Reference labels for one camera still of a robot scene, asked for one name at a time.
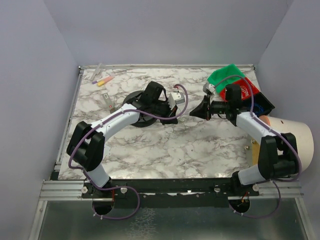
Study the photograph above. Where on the black plastic bin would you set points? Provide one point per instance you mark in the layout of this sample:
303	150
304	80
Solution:
261	105

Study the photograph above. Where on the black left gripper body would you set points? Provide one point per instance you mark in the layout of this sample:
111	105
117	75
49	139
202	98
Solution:
167	113

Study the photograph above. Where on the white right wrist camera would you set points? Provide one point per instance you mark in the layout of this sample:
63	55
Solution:
208	89

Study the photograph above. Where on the red plastic bin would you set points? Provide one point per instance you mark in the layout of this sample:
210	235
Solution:
245	91

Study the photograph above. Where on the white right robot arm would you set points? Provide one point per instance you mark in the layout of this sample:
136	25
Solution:
278	155

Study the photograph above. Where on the black cable spool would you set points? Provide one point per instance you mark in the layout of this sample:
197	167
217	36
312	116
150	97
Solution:
144	120

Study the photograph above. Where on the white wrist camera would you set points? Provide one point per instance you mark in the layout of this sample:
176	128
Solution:
176	98
208	89

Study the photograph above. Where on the purple yellow pink markers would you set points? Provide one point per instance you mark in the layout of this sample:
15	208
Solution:
103	81

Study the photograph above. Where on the green plastic bin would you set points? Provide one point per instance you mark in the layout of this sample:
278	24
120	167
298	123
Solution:
222	73

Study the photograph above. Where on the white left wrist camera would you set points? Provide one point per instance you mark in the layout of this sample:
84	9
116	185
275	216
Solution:
176	98

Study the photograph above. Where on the large white cylinder bucket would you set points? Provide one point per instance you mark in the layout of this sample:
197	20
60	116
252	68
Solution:
302	133

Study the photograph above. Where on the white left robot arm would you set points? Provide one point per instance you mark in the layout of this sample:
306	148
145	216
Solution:
87	143

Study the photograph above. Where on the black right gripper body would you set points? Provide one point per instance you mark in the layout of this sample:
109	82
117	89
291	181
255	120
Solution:
207	108

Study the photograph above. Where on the clear plastic tube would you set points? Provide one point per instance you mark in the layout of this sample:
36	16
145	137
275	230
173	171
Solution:
96	72

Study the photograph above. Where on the aluminium frame rail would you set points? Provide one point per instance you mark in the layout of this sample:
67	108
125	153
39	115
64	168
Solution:
51	170

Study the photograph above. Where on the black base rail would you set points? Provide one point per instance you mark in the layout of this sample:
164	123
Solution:
168	193

